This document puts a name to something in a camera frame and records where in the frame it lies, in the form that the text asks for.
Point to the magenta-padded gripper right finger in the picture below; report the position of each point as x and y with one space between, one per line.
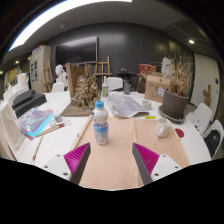
146 156

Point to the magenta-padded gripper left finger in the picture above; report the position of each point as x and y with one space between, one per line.
76 156

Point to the clear blue-capped drink bottle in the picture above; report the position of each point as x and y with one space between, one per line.
100 126

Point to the white ceramic mug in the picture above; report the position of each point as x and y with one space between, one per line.
162 129

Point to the wooden paint brush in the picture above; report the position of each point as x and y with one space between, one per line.
53 129

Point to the yellow tag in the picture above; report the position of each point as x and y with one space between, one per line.
150 117

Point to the wooden stick in mug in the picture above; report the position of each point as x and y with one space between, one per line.
163 120

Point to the thin wooden stick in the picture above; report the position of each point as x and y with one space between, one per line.
37 149

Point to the flat round red coaster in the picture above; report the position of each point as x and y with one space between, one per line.
179 133

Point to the small paint jar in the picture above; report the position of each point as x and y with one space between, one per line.
58 117

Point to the grey plant saucer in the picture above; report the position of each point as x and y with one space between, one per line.
163 115

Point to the small white cup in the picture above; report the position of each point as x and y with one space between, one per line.
146 104

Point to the colourful book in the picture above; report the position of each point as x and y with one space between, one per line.
35 121

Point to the open grey magazine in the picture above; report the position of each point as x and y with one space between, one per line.
126 106

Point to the stack of papers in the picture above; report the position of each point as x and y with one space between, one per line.
195 120

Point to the dried plant in grey pot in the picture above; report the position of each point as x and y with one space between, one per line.
175 103

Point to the bronze relief sculpture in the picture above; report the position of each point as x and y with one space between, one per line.
86 93

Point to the brown cardboard box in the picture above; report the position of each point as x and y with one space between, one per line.
153 86

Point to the clear spray bottle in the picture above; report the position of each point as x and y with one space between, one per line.
127 88

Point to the black flat boxes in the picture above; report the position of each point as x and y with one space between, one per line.
28 101

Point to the white plaster bust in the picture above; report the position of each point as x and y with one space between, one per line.
60 74

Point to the brown wooden figure sculpture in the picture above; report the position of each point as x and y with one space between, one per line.
207 95

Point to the wooden easel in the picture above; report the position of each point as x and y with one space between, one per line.
102 68
47 75

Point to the red box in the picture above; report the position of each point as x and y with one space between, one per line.
146 69

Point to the white plaster cast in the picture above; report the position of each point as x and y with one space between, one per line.
16 86

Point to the tall white plaster statue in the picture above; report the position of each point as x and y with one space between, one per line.
166 66

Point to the round ceiling spotlight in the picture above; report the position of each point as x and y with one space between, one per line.
16 62
191 41

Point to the long ceiling light strip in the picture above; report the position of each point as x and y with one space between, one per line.
60 11

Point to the black wall board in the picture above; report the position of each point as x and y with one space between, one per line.
76 50

